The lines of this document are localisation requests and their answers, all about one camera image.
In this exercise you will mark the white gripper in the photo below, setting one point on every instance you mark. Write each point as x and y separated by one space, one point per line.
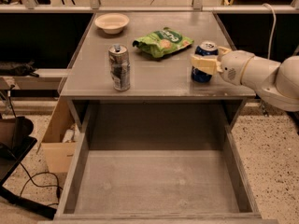
234 67

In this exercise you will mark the blue pepsi can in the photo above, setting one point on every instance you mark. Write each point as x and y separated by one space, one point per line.
204 49

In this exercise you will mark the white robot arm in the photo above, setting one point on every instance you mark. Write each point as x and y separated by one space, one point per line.
274 82

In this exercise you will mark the grey counter cabinet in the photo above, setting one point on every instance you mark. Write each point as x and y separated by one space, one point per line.
162 96

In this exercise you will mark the silver energy drink can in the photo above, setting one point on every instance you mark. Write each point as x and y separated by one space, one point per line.
119 67

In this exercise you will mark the open grey drawer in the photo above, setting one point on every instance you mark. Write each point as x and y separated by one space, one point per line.
156 163

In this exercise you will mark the green chip bag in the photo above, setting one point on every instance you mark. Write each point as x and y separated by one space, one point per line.
162 42

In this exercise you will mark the white paper bowl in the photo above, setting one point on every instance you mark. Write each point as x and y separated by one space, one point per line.
112 23

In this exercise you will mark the cardboard box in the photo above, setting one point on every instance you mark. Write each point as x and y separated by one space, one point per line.
58 142

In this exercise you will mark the black chair base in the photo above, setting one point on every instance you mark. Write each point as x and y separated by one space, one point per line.
15 143

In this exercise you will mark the metal railing frame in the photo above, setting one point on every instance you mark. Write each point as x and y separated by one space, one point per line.
149 3

